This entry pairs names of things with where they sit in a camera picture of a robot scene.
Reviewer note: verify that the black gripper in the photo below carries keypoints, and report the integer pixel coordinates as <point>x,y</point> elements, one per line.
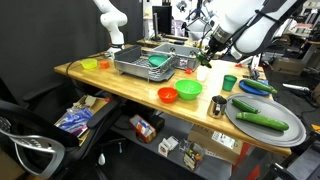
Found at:
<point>212,50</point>

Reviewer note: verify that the small dark green zucchini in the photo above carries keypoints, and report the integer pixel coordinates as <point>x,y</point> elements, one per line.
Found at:
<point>204,62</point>

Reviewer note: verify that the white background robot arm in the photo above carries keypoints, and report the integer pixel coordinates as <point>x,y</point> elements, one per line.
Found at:
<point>113,20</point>

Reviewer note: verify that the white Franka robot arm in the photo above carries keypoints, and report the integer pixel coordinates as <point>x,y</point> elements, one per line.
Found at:
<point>256,36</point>

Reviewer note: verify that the green plastic bowl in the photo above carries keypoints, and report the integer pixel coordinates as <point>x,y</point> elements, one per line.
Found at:
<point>188,90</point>

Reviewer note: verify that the teal bowl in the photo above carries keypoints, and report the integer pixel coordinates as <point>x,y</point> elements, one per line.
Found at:
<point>157,60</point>

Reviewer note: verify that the red plastic bowl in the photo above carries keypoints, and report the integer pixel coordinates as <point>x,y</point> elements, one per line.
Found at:
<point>167,95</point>

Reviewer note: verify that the short dark green zucchini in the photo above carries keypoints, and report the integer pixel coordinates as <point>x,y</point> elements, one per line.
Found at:
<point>244,106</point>

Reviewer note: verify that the round grey tray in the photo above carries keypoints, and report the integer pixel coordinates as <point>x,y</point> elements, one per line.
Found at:
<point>286,113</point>

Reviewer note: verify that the yellow plastic bowl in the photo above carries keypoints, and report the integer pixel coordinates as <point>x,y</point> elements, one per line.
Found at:
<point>89,64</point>

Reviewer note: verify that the white plastic cup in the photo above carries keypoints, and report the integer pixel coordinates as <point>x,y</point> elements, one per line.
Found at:
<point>202,74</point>

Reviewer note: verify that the small red object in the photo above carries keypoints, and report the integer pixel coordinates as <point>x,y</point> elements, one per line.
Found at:
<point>189,71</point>

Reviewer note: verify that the grey plastic bin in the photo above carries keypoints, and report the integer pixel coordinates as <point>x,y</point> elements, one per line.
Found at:
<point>185,60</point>

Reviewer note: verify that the tilted grey tub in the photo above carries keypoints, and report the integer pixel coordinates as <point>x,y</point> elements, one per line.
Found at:
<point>197,28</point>

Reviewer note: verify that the green plastic cup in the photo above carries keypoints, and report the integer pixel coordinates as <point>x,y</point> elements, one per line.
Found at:
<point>229,83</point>

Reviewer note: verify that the small metal pitcher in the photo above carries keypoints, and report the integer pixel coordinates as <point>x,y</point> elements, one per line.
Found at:
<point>216,108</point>

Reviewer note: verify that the blue plate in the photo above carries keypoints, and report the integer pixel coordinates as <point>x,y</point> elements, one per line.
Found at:
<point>248,89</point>

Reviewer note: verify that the black computer monitor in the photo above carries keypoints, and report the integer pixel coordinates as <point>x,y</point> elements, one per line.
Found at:
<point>163,18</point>

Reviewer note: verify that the medium green cucumber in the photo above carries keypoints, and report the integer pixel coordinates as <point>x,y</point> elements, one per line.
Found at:
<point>260,86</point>

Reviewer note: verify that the grey dish rack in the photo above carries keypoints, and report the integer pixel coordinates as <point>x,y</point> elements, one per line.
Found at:
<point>133,66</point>

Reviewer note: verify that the labelled cardboard box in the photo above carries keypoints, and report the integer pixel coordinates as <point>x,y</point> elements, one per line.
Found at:
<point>206,140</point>

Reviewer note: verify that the plain brown cardboard box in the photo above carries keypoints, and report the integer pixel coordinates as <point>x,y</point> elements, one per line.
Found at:
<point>288,66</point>

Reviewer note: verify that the long green cucumber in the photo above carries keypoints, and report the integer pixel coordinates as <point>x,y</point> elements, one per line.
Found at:
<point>263,121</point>

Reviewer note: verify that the colourful small carton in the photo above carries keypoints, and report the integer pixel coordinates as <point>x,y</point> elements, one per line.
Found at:
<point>142,128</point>

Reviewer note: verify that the silver tube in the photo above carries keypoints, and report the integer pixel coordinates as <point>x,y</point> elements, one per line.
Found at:
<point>296,87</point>

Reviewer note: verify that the small white box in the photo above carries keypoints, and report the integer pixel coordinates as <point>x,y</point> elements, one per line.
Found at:
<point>168,146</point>

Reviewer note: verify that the clear plastic container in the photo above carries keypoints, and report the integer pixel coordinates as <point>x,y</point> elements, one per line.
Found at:
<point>193,155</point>

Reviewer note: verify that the small orange cup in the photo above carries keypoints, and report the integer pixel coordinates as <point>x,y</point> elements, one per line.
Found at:
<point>104,64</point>

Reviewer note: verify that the open cardboard box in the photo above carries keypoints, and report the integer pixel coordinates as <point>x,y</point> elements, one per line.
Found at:
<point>96,103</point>

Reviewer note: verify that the blue plastic bag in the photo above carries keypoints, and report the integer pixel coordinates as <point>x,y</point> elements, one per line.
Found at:
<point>75,120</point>

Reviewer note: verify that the black office chair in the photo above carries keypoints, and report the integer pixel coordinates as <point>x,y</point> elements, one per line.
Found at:
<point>20,120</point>

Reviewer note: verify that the white metal bracket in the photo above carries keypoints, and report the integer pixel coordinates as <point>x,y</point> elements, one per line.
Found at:
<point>256,65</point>

